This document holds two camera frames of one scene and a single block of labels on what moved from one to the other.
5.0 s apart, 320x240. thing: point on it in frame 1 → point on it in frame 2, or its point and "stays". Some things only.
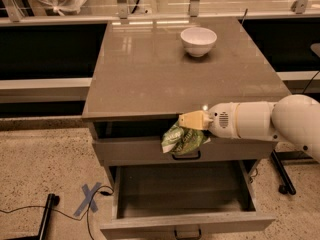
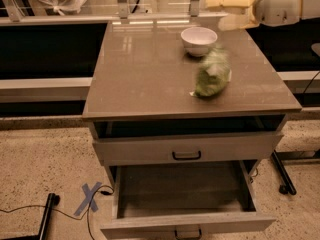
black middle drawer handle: (188, 238) stays
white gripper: (222, 120) → (281, 4)
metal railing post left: (10, 3) stays
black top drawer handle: (187, 158) stays
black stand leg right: (287, 187) stays
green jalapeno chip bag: (184, 141) → (214, 74)
